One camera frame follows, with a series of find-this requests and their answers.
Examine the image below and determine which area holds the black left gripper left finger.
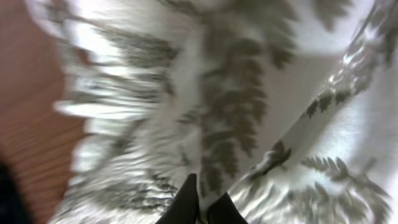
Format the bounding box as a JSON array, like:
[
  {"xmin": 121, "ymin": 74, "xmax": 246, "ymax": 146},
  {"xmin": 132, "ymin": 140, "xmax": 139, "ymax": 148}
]
[{"xmin": 155, "ymin": 174, "xmax": 199, "ymax": 224}]

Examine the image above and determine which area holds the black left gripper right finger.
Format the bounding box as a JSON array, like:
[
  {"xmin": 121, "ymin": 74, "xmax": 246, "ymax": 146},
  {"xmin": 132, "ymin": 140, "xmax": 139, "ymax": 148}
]
[{"xmin": 207, "ymin": 193, "xmax": 248, "ymax": 224}]

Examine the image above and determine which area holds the white fern print garment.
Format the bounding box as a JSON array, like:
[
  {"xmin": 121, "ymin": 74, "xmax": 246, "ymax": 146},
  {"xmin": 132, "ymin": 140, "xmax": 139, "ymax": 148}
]
[{"xmin": 27, "ymin": 0, "xmax": 397, "ymax": 223}]

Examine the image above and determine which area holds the folded black and coral garment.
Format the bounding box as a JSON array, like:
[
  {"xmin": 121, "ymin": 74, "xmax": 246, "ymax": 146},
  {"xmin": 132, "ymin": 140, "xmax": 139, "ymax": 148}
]
[{"xmin": 1, "ymin": 164, "xmax": 33, "ymax": 224}]

